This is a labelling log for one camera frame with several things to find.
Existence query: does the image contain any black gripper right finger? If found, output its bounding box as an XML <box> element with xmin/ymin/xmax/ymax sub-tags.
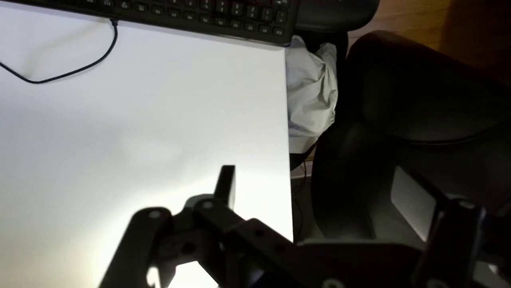
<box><xmin>389</xmin><ymin>164</ymin><xmax>511</xmax><ymax>288</ymax></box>

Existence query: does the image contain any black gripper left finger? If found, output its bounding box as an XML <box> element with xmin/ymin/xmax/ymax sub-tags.
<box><xmin>98</xmin><ymin>163</ymin><xmax>299</xmax><ymax>288</ymax></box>

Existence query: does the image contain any black office chair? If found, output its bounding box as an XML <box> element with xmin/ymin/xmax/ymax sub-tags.
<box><xmin>309</xmin><ymin>28</ymin><xmax>511</xmax><ymax>252</ymax></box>

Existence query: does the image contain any crumpled white cloth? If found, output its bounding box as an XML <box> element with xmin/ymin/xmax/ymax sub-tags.
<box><xmin>284</xmin><ymin>35</ymin><xmax>339</xmax><ymax>156</ymax></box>

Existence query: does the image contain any black computer keyboard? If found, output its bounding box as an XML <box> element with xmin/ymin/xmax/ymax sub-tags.
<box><xmin>9</xmin><ymin>0</ymin><xmax>303</xmax><ymax>48</ymax></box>

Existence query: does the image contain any black rounded chair armrest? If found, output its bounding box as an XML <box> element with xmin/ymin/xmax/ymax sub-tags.
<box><xmin>293</xmin><ymin>0</ymin><xmax>381</xmax><ymax>36</ymax></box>

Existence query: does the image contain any thin black keyboard cable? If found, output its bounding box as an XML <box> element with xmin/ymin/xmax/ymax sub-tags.
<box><xmin>0</xmin><ymin>16</ymin><xmax>119</xmax><ymax>86</ymax></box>

